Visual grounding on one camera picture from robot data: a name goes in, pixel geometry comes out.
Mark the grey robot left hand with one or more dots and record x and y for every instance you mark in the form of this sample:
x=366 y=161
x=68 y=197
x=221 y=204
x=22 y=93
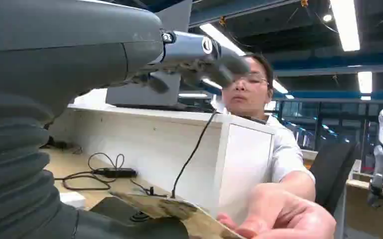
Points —
x=62 y=43

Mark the person's left hand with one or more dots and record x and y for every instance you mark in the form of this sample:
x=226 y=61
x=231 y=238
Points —
x=287 y=214

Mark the tan card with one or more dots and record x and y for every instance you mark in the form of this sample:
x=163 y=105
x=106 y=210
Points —
x=178 y=207

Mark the black office chair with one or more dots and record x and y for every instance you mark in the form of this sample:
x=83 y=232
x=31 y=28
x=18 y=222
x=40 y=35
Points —
x=333 y=171

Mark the wooden background table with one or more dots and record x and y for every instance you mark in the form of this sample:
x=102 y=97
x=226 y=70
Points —
x=362 y=211

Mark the grey monitor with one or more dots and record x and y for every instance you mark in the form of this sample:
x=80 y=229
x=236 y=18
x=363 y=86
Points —
x=138 y=97

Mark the person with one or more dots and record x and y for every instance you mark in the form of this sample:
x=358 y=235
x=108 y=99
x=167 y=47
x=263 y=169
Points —
x=244 y=95

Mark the white desk shelf unit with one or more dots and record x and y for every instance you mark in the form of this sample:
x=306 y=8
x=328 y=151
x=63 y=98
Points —
x=145 y=142

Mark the ribbed grey left arm sleeve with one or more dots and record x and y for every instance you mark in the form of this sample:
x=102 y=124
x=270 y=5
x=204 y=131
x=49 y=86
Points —
x=13 y=165

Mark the long ceiling light panel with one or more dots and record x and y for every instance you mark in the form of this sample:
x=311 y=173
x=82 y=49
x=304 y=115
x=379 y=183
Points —
x=345 y=23
x=364 y=82
x=222 y=39

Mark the round ceiling lamp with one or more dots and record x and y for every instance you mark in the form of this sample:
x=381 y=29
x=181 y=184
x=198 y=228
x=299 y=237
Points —
x=327 y=17

